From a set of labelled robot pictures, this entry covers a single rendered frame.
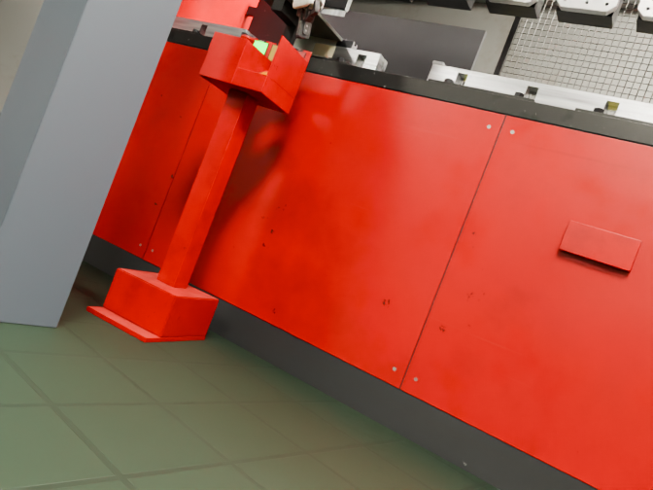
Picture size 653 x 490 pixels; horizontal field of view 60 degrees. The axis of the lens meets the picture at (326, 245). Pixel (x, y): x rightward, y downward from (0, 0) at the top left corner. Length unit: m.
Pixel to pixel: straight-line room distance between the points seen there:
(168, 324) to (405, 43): 1.54
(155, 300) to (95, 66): 0.57
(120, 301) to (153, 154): 0.68
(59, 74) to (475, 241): 0.97
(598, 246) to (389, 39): 1.43
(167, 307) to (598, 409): 1.00
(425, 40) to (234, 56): 1.09
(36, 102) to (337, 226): 0.79
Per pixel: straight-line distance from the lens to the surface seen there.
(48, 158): 1.21
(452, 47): 2.39
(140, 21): 1.28
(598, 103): 1.62
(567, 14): 1.76
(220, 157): 1.52
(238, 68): 1.51
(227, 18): 2.88
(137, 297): 1.50
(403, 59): 2.43
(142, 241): 1.99
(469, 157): 1.49
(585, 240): 1.38
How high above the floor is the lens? 0.38
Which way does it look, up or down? level
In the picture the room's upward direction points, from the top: 21 degrees clockwise
